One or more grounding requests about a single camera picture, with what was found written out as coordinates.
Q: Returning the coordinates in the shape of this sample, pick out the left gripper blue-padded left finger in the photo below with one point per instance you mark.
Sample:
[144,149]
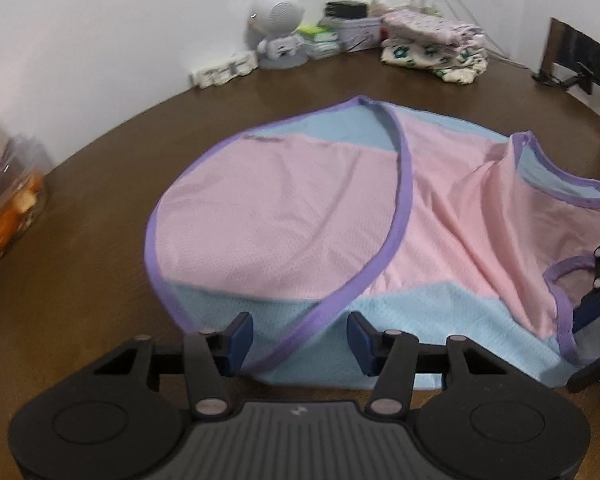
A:
[208,358]

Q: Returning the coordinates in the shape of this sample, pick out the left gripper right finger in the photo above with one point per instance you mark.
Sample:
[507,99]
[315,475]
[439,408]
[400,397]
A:
[391,357]

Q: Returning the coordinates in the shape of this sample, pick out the pink blue mesh garment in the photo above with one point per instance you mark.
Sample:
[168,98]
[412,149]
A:
[422,223]

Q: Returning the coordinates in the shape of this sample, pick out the folded floral clothes stack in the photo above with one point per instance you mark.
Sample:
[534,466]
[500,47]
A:
[453,51]

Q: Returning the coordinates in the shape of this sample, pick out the clear snack and orange container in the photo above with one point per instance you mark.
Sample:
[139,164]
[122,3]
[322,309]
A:
[23,192]

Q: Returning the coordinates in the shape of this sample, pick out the white power strip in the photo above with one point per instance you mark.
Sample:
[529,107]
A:
[239,65]

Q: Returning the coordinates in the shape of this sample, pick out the green white small boxes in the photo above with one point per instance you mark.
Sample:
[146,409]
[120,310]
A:
[319,42]

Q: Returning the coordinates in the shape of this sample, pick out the white round speaker toy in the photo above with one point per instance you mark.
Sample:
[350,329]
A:
[275,23]

